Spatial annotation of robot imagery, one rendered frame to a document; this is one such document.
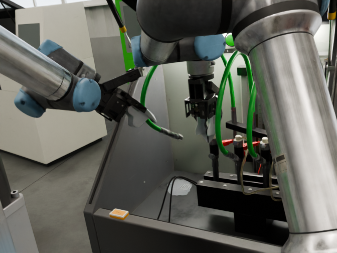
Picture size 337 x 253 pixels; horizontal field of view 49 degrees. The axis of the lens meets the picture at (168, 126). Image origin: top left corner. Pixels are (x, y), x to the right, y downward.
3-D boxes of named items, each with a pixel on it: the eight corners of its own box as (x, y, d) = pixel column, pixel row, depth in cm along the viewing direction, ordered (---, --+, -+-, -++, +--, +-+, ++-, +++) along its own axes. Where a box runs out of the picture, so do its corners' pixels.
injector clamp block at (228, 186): (199, 224, 123) (195, 183, 118) (210, 208, 131) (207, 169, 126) (308, 247, 107) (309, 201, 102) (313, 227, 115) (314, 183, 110)
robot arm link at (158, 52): (137, 34, 45) (136, 78, 93) (226, 22, 46) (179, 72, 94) (123, -63, 44) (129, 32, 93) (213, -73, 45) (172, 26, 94)
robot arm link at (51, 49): (25, 67, 95) (41, 43, 99) (62, 91, 99) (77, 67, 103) (32, 56, 89) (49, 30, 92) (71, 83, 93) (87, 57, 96)
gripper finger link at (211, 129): (202, 148, 108) (199, 118, 105) (210, 140, 113) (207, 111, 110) (212, 149, 107) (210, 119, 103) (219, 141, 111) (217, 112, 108)
